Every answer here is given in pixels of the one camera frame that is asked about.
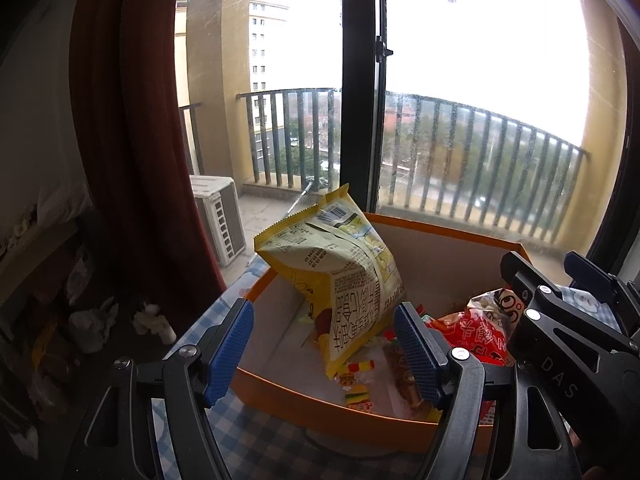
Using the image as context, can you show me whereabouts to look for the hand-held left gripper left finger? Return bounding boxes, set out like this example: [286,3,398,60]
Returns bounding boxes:
[62,298,255,480]

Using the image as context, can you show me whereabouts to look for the blue checked tablecloth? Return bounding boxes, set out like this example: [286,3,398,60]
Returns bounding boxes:
[150,255,626,480]

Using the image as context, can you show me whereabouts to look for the white pillow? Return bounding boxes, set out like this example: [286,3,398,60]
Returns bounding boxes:
[0,180,93,256]

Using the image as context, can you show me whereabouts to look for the pale apartment building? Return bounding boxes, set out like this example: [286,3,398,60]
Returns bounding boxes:
[248,0,342,181]

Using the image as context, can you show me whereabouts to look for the dark red curtain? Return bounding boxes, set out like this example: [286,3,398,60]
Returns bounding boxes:
[70,0,227,311]

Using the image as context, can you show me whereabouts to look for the grey mop pole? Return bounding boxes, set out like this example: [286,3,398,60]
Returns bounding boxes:
[247,180,321,266]

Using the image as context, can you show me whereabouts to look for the white air conditioner unit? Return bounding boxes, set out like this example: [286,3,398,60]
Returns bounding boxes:
[190,175,247,267]

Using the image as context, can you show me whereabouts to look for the crumpled white tissue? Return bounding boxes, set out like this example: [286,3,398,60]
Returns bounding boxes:
[67,297,121,353]
[131,299,177,345]

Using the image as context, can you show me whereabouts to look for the red peanut packet cartoon face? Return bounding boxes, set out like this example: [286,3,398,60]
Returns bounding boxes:
[429,287,527,367]

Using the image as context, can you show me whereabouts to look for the orange cardboard box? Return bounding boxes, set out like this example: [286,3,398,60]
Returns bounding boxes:
[231,211,531,456]

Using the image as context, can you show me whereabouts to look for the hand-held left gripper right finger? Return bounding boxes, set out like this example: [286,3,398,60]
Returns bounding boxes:
[392,302,583,480]

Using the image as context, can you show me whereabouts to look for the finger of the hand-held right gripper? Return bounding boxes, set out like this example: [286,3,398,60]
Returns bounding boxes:
[500,251,628,361]
[564,251,640,336]

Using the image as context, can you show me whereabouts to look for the burger gummy candy packet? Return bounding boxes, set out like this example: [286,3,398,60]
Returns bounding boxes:
[337,360,379,412]

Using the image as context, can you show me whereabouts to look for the black window frame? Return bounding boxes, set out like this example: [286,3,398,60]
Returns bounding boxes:
[340,0,392,214]

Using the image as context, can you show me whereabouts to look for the grey balcony railing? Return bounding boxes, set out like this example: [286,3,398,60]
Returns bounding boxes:
[178,87,592,249]

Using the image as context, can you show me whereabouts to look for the yellow chip bag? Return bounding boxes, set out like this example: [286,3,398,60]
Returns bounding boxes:
[254,184,407,382]

